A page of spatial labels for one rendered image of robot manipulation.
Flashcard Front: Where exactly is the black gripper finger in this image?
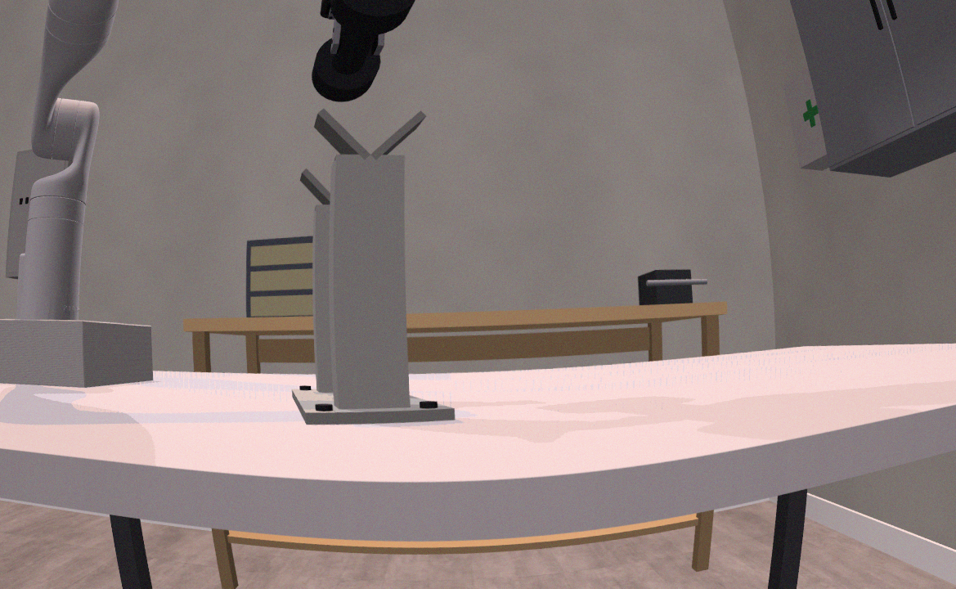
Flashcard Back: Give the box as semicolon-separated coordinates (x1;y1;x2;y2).
328;9;343;54
371;34;384;56

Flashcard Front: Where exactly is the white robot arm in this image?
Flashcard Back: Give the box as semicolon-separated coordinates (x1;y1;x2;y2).
16;0;119;320

